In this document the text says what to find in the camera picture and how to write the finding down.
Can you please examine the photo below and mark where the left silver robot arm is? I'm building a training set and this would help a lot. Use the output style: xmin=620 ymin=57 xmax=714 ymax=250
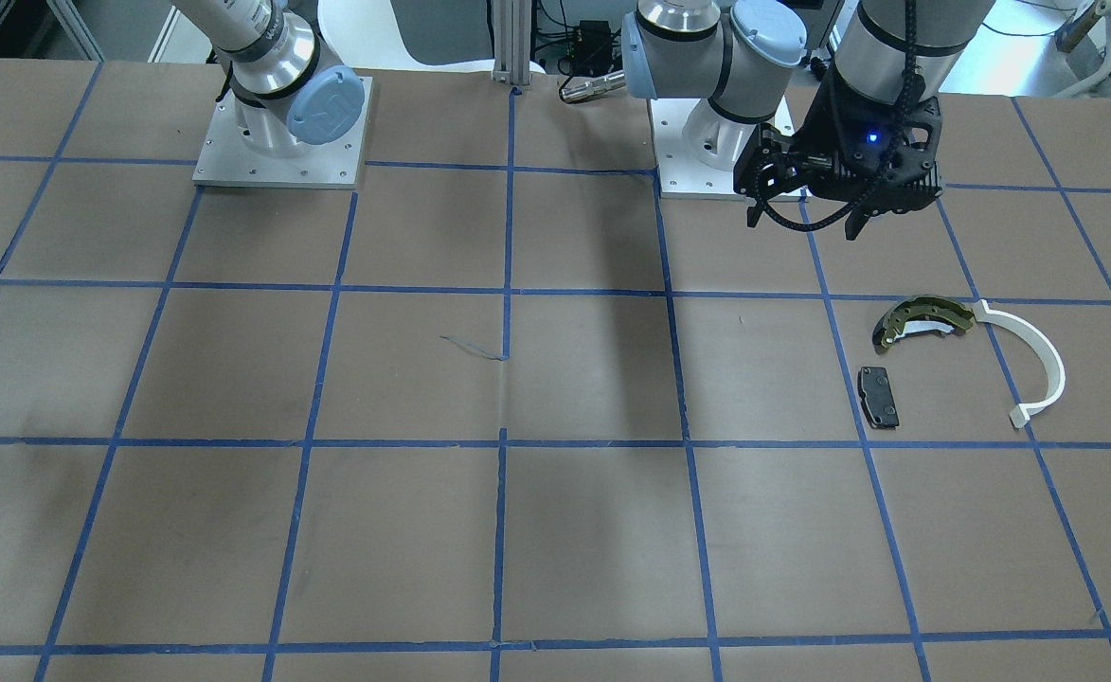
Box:
xmin=620 ymin=1 xmax=993 ymax=241

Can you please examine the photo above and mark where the black brake pad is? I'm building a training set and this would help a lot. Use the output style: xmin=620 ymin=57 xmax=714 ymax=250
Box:
xmin=857 ymin=367 xmax=900 ymax=430

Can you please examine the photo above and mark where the white curved plastic bracket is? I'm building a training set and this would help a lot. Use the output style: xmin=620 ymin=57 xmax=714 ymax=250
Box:
xmin=974 ymin=300 xmax=1067 ymax=429

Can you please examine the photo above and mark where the aluminium frame post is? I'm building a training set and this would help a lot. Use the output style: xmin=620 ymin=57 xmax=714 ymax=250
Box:
xmin=487 ymin=0 xmax=534 ymax=89

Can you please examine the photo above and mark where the olive green brake shoe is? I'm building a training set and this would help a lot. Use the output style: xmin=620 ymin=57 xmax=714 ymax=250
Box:
xmin=872 ymin=295 xmax=977 ymax=352

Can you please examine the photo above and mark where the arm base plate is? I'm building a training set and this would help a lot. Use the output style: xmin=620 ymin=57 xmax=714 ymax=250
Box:
xmin=649 ymin=99 xmax=755 ymax=200
xmin=192 ymin=77 xmax=373 ymax=190

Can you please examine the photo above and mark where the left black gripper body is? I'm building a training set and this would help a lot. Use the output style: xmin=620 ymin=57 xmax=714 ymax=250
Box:
xmin=795 ymin=66 xmax=944 ymax=205

